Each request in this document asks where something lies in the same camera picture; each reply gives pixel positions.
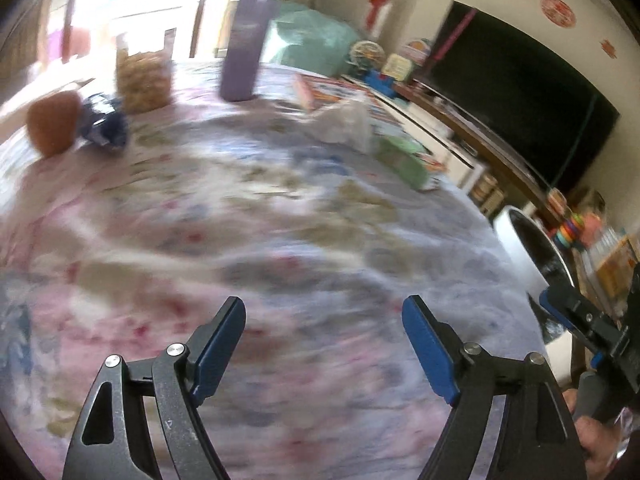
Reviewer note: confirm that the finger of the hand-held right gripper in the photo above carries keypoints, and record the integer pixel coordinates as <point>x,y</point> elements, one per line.
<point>570,312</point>
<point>601,362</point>

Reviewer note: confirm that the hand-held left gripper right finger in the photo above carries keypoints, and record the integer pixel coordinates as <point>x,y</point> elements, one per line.
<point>430,355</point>

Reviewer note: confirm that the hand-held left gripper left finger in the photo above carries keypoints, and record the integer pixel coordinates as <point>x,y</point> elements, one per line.
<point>220,350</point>

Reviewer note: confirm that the white bin with black liner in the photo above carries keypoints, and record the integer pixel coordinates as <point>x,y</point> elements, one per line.
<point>525,245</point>

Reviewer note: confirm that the person's right hand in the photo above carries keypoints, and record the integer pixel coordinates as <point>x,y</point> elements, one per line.
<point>595,442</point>

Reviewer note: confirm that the floral printed table cloth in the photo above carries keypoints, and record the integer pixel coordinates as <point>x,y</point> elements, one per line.
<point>250,240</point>

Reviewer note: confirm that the white television cabinet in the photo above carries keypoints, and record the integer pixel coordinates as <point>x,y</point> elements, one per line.
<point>465,160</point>

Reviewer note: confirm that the green tissue pack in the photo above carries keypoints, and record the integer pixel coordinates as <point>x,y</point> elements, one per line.
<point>405,162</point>

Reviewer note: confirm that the black flat television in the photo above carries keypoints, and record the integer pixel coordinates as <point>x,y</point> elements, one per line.
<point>515,90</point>

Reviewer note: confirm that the white crumpled plastic bag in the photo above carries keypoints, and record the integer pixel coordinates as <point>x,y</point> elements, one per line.
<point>342,122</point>

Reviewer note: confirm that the crumpled blue wrapper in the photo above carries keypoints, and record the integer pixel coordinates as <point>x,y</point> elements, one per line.
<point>105,122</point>

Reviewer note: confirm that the blue toy block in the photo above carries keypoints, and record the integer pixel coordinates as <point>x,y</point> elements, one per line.
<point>379,83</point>

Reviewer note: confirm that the red printed snack box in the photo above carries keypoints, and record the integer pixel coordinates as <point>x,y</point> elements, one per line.
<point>335,91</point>

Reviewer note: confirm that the orange rounded sponge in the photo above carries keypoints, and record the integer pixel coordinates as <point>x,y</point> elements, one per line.
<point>54,122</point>

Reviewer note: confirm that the clear jar of nuts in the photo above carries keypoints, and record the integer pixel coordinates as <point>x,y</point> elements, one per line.
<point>145,77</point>

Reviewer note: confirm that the small white desk fan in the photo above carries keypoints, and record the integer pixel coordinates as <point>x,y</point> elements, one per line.
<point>366,59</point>

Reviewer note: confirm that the purple water bottle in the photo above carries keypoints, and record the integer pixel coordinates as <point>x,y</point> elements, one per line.
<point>247,45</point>

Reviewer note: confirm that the small red wall sticker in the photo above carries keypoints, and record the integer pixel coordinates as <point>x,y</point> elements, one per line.
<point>608,48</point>

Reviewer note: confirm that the round red wall sticker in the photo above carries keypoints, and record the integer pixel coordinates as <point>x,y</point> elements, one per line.
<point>557,10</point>

